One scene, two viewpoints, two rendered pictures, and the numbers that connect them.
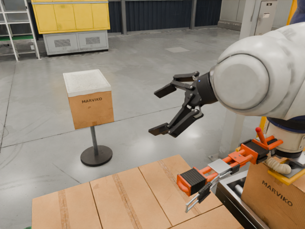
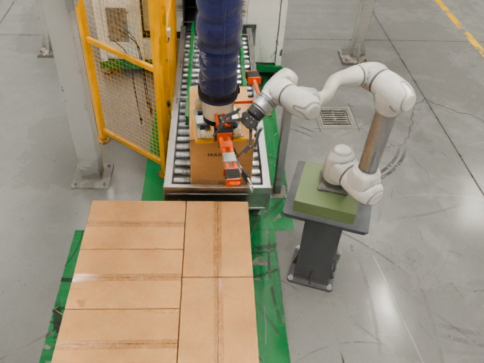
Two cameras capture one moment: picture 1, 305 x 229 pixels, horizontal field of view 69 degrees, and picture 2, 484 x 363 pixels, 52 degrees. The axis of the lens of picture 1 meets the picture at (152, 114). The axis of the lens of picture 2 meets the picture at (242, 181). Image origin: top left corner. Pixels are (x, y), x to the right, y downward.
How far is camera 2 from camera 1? 1.80 m
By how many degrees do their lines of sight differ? 57
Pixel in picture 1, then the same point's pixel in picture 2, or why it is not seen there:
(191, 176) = (232, 174)
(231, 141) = (94, 145)
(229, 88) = (312, 114)
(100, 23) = not seen: outside the picture
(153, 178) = (113, 240)
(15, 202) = not seen: outside the picture
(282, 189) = not seen: hidden behind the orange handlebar
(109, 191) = (100, 290)
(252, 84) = (317, 110)
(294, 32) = (290, 77)
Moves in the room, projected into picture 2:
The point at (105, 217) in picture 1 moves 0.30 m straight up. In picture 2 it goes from (135, 302) to (130, 267)
